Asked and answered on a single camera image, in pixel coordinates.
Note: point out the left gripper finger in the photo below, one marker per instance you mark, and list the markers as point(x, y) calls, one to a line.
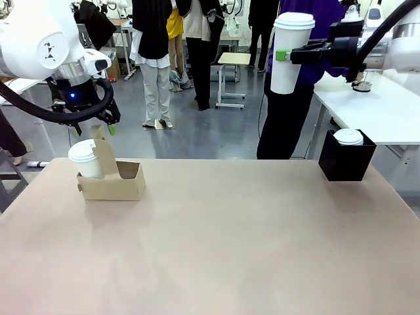
point(111, 121)
point(77, 129)

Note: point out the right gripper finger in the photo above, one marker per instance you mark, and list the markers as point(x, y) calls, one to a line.
point(302, 56)
point(318, 43)

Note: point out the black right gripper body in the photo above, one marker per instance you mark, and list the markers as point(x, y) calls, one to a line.
point(343, 52)

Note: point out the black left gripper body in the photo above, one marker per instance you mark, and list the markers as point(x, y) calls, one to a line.
point(77, 98)

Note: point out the tall white lidded paper cup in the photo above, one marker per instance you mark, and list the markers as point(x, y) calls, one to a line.
point(288, 75)

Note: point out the short white lidded paper cup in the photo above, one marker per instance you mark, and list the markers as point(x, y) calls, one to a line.
point(87, 160)

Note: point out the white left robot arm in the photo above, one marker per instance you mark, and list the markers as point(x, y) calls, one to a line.
point(36, 36)

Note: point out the brown cardboard cup carrier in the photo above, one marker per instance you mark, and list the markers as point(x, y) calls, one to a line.
point(115, 188)

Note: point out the cardboard box on floor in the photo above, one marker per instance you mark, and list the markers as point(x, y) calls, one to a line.
point(113, 69)

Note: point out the person in dark clothes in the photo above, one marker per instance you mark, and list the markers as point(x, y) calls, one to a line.
point(260, 33)

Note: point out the large white table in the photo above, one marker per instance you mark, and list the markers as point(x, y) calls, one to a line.
point(377, 111)

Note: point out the small beige rolling side table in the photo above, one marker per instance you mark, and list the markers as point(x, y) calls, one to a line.
point(233, 59)

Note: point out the person in purple sweater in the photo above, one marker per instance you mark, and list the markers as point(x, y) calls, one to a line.
point(282, 124)

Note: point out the black jacket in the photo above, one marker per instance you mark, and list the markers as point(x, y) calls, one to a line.
point(95, 23)

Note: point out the person in black top, grey trousers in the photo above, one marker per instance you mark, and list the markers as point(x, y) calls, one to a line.
point(154, 49)

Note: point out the person in black and cream coat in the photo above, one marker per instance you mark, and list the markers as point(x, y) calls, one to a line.
point(200, 49)

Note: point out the black square box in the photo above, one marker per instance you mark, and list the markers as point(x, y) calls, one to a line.
point(344, 164)

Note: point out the person in yellow top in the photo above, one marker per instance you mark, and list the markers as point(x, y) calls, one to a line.
point(175, 29)

